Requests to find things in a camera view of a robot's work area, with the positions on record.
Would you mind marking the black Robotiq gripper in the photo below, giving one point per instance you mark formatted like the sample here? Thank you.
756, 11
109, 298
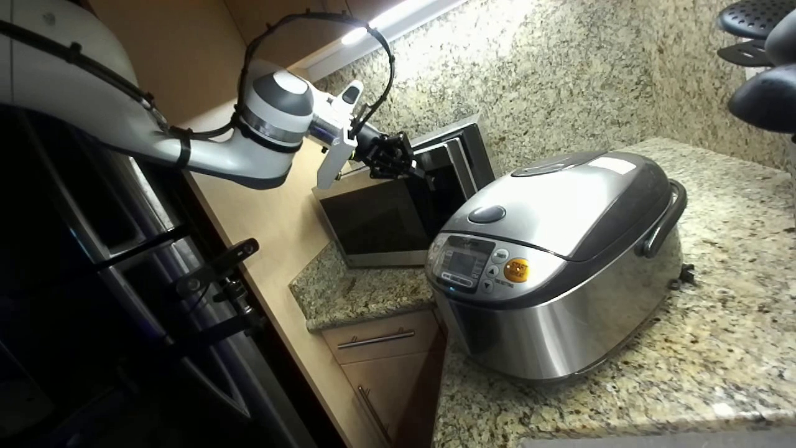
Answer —
379, 154

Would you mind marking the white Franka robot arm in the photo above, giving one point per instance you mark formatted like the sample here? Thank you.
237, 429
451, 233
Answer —
83, 91

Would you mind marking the stainless steel microwave body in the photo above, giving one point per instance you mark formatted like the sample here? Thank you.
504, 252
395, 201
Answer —
463, 165

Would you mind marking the under cabinet light strip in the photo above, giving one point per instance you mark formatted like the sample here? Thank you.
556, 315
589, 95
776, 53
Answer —
389, 22

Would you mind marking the tall wooden side panel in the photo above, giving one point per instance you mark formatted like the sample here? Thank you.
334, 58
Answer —
264, 249

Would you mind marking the wooden upper cabinets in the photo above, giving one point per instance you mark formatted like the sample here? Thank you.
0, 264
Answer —
288, 25

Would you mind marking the stainless steel rice cooker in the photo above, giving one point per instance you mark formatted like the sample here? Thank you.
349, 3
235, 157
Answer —
563, 264

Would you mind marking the wooden base cabinet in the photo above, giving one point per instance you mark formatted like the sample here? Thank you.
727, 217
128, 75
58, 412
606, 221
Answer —
389, 374

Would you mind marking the black clamp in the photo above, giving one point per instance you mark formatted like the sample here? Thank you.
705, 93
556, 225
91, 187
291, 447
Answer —
214, 276

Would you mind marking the black flat spatula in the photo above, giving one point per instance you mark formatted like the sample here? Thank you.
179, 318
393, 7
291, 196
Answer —
746, 53

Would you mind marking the black ladle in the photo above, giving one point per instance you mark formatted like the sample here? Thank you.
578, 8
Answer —
762, 100

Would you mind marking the stainless steel refrigerator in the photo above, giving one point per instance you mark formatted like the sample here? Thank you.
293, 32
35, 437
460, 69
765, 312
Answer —
101, 349

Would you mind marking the black slotted spatula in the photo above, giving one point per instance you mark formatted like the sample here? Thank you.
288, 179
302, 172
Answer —
759, 15

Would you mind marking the dark rounded utensil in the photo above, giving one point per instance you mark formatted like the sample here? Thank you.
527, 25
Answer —
785, 42

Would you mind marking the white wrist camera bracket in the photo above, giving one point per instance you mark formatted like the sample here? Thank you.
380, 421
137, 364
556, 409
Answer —
336, 164

